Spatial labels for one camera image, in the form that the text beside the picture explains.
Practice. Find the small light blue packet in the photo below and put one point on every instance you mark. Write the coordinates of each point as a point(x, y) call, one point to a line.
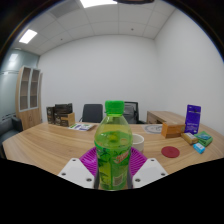
point(199, 148)

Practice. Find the purple standing pouch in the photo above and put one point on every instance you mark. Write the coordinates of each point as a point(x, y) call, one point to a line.
point(193, 119)

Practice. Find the green drink bottle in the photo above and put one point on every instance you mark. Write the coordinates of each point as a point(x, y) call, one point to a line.
point(113, 150)

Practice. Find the dark armchair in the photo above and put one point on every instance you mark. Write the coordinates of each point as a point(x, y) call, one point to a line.
point(8, 133)

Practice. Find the wooden side desk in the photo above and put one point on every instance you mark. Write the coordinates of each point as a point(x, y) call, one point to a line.
point(163, 116)

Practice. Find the white green leaflet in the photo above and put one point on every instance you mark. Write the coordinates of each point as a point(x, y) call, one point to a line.
point(81, 127)

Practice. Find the wooden shelf cabinet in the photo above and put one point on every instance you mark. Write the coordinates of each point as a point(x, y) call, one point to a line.
point(30, 116)

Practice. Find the ceiling light panel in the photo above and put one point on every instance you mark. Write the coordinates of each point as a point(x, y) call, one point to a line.
point(96, 3)
point(28, 36)

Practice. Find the grey mesh office chair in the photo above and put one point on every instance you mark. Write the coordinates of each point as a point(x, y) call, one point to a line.
point(133, 113)

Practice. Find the black box stack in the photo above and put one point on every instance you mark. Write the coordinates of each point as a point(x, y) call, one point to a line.
point(58, 109)

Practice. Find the flat round red coaster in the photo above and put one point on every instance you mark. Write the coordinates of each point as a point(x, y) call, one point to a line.
point(170, 152)

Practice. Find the green packet stack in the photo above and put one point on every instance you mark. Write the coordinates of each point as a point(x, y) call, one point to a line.
point(204, 138)

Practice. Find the black office chair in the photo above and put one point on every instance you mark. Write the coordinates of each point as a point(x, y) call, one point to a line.
point(92, 113)

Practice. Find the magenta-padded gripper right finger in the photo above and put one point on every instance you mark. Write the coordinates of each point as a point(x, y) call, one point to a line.
point(150, 173)

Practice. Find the white ceramic cup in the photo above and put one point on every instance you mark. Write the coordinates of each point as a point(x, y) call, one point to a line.
point(138, 141)

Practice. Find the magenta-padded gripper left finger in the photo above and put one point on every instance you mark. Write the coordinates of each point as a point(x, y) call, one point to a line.
point(76, 173)

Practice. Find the brown cardboard box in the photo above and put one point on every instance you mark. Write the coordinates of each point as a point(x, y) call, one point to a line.
point(69, 120)

